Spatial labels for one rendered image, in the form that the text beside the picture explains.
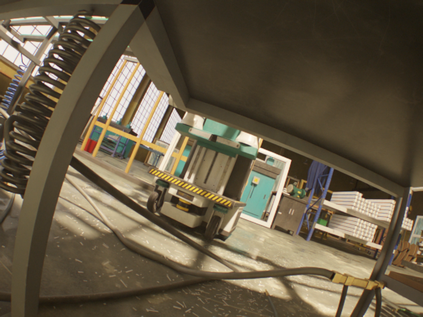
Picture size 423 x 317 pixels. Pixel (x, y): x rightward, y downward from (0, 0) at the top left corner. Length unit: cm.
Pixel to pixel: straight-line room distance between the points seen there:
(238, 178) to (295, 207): 273
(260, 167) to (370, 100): 423
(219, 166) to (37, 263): 163
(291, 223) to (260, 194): 88
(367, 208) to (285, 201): 188
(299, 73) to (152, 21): 23
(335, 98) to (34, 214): 46
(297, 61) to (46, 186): 36
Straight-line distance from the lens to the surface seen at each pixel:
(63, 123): 26
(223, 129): 179
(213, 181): 179
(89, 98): 27
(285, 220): 445
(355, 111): 41
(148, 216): 53
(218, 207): 149
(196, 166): 180
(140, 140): 347
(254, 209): 454
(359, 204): 499
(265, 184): 457
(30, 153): 33
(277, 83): 39
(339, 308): 69
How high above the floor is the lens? 36
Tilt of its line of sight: 7 degrees up
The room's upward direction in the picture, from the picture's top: 22 degrees clockwise
